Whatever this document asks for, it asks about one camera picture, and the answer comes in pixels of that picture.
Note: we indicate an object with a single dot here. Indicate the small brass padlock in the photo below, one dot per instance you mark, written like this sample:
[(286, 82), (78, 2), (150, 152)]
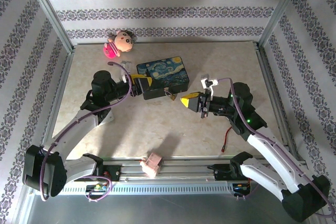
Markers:
[(172, 97)]

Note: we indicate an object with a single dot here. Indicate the starry night painted box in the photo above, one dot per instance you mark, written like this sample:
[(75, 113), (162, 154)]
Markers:
[(165, 70)]

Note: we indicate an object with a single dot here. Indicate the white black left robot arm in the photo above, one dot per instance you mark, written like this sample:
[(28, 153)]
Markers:
[(78, 127)]

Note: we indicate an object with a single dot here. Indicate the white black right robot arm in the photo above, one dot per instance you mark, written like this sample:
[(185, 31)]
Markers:
[(267, 150)]

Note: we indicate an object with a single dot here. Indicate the pink plush doll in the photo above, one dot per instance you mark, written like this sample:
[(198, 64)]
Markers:
[(118, 45)]

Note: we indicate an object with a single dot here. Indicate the pink plastic block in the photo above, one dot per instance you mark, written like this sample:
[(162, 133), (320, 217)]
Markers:
[(152, 165)]

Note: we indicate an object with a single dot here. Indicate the multicoloured connector cluster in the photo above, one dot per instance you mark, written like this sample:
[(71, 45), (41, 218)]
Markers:
[(98, 187)]

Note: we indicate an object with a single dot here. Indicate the grey metal bottom panel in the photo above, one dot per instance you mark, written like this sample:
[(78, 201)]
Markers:
[(157, 211)]

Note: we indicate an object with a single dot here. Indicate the aluminium side rail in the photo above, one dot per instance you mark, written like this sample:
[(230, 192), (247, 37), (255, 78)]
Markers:
[(273, 90), (58, 98)]

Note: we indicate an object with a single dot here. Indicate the aluminium back rail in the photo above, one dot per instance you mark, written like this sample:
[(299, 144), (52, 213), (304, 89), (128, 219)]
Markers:
[(183, 42)]

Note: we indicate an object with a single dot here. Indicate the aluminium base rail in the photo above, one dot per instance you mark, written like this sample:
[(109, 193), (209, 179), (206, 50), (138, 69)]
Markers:
[(183, 169)]

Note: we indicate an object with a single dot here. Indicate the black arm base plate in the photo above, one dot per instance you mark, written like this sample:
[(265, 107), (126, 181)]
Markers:
[(221, 172), (113, 172)]

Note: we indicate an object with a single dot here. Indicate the aluminium frame post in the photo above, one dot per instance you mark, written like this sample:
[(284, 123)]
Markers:
[(50, 11), (281, 9)]

